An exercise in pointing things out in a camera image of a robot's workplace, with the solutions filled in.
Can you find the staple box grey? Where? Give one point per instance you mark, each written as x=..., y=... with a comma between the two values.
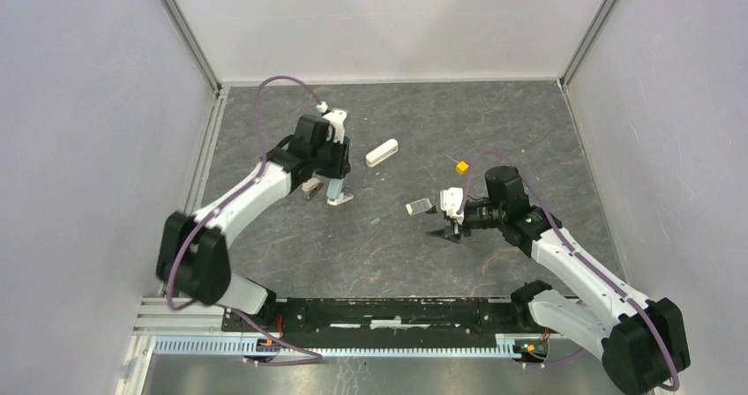
x=419, y=206

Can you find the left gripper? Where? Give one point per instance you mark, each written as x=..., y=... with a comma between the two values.
x=342, y=167

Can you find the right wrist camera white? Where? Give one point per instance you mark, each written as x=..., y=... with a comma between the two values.
x=450, y=204

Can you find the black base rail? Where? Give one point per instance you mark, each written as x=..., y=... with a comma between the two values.
x=415, y=322

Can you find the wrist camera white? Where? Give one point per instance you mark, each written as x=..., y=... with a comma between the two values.
x=450, y=204
x=336, y=118

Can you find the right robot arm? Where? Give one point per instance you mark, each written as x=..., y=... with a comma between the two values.
x=640, y=342

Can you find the light blue stapler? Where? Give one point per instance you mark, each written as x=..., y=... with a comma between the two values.
x=336, y=194

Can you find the small beige stapler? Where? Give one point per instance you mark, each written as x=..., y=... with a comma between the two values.
x=311, y=188

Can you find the yellow cube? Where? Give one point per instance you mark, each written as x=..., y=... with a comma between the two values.
x=462, y=168

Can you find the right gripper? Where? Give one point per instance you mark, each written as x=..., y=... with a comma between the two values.
x=452, y=233

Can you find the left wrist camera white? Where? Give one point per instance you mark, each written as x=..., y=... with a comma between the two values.
x=336, y=118

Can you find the white cable tray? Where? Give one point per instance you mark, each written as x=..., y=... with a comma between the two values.
x=255, y=346

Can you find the white stapler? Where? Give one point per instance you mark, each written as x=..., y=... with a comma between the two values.
x=382, y=152

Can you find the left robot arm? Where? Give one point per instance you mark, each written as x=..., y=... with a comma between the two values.
x=193, y=258

